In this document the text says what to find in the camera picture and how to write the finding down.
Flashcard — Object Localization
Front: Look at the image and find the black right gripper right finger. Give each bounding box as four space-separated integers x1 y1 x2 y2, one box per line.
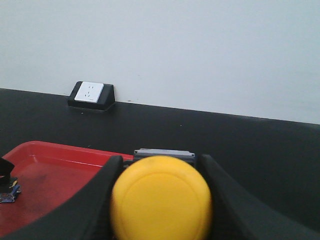
196 154 320 240

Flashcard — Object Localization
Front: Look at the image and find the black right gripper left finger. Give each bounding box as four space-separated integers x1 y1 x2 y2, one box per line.
4 155 124 240

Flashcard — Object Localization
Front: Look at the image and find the yellow mushroom push button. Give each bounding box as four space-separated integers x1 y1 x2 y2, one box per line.
110 148 213 240

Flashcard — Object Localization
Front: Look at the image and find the red mushroom push button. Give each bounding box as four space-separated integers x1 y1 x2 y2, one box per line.
0 157 21 204

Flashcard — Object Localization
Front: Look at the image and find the red plastic tray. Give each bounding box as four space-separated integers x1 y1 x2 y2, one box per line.
0 141 133 240

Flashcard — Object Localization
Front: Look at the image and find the black white power outlet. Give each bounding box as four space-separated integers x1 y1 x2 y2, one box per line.
67 81 115 111

